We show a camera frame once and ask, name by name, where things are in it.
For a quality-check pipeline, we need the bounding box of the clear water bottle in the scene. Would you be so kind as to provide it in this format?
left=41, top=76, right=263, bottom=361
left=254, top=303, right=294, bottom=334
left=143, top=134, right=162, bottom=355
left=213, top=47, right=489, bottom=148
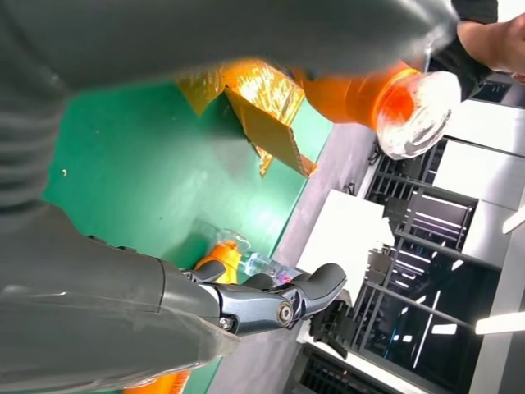
left=241, top=250, right=305, bottom=286

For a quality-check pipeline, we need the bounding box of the green table mat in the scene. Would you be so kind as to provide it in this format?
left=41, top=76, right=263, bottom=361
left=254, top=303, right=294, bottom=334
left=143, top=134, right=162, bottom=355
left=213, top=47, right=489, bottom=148
left=41, top=78, right=333, bottom=394

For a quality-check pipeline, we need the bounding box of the black office chair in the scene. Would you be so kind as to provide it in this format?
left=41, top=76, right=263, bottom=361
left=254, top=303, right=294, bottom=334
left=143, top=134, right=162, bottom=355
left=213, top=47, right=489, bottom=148
left=309, top=301, right=358, bottom=357

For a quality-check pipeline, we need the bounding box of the yellow wrapped cardboard sheet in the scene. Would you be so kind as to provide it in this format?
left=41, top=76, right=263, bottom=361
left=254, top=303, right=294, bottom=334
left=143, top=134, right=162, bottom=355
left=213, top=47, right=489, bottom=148
left=176, top=58, right=319, bottom=180

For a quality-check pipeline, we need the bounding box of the black framed glass partition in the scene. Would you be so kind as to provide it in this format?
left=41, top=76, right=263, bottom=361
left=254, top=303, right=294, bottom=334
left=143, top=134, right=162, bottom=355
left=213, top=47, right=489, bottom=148
left=352, top=135, right=525, bottom=394

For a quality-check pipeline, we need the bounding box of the seated person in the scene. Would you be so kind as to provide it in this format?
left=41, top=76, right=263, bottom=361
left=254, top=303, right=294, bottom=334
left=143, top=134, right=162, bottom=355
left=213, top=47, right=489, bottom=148
left=426, top=0, right=525, bottom=102

